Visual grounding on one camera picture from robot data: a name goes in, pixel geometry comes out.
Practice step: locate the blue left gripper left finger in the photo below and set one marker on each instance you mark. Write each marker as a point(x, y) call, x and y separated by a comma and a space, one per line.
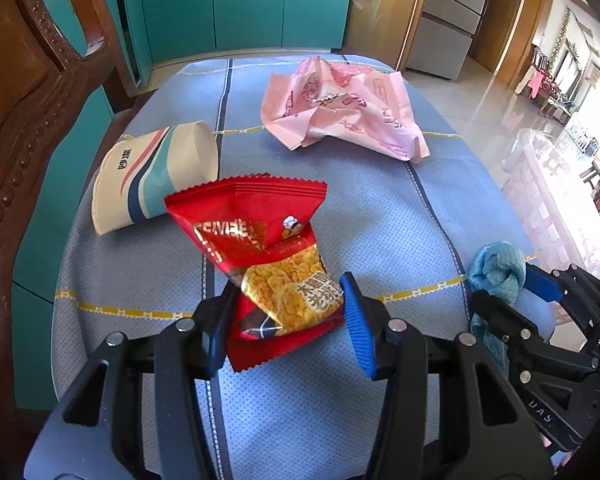
point(214, 316)

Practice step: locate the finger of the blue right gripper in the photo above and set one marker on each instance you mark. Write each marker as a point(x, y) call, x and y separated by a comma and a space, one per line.
point(542, 284)
point(502, 321)

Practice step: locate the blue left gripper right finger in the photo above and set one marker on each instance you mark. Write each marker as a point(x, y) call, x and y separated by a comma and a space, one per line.
point(366, 319)

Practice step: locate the light blue cloth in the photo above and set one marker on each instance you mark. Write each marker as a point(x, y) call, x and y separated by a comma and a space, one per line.
point(500, 270)

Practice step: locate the red snack packet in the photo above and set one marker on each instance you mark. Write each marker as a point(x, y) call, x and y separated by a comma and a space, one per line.
point(256, 230)

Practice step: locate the striped paper cup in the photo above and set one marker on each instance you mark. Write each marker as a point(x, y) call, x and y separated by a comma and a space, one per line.
point(138, 173)

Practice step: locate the pink printed paper wrapper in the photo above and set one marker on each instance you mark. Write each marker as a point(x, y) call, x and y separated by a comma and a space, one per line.
point(353, 103)

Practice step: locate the teal kitchen cabinets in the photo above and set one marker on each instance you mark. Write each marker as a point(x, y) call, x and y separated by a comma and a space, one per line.
point(151, 32)

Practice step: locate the white plastic laundry basket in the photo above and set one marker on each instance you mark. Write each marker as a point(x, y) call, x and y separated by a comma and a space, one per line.
point(553, 203)

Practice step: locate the blue checked tablecloth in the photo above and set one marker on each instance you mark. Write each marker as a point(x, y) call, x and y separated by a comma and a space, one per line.
point(126, 352)

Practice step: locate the distant dining chairs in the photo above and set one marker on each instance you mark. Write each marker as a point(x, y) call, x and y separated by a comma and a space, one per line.
point(570, 103)

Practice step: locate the grey refrigerator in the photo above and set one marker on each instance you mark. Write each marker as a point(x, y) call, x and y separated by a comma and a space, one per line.
point(443, 37)

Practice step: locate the brown wooden chair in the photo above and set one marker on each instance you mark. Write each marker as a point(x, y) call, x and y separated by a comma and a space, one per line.
point(44, 84)

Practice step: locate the wooden door panel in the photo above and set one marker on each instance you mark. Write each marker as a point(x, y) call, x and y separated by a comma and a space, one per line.
point(382, 29)

